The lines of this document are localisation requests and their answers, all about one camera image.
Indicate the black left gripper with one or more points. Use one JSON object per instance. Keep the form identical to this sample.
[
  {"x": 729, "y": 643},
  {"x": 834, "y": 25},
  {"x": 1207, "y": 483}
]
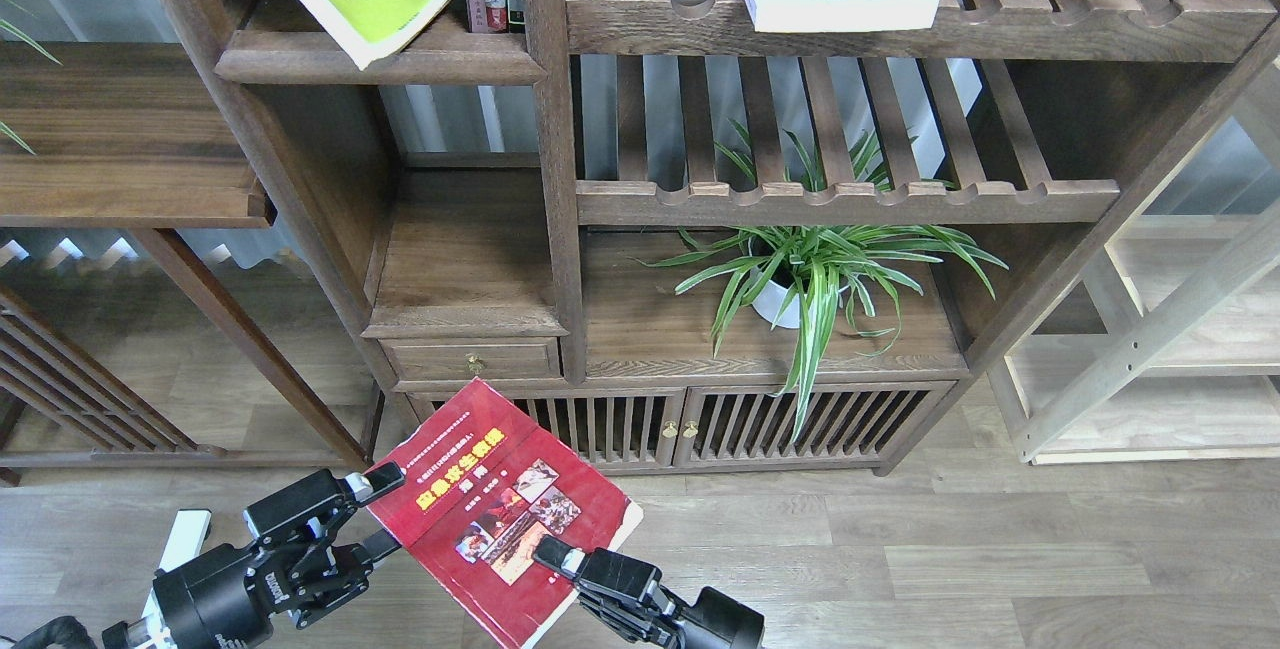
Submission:
[{"x": 225, "y": 598}]

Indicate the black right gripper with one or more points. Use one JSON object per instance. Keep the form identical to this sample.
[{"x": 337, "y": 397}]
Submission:
[{"x": 626, "y": 595}]

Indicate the red cover book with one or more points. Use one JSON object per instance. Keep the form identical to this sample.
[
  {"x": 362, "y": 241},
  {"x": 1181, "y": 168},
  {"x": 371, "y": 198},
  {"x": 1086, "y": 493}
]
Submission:
[{"x": 483, "y": 483}]

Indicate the light wooden shelf rack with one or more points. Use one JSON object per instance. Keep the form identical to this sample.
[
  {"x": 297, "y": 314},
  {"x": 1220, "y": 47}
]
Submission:
[{"x": 1166, "y": 347}]

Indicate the brass drawer knob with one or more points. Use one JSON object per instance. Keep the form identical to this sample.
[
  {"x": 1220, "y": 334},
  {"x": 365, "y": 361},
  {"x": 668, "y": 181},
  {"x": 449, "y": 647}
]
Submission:
[{"x": 475, "y": 364}]

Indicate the white plant pot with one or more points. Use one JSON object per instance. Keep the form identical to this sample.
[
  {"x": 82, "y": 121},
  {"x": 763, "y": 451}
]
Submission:
[{"x": 771, "y": 302}]

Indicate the dark wooden bookshelf cabinet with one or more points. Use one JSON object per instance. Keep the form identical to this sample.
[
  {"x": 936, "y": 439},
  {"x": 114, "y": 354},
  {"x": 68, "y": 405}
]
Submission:
[{"x": 506, "y": 194}]

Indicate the green spider plant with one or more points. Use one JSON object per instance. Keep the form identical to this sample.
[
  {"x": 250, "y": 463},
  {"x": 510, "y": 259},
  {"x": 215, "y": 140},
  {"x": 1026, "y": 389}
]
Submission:
[{"x": 824, "y": 271}]

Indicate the dark wooden side table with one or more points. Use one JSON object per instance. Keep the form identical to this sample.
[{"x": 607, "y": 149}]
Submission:
[{"x": 128, "y": 137}]

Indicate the green plant leaves at left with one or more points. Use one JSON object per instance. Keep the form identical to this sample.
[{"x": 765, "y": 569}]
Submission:
[{"x": 13, "y": 37}]

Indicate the white metal post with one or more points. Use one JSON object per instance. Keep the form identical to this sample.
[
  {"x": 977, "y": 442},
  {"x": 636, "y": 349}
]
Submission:
[{"x": 185, "y": 541}]

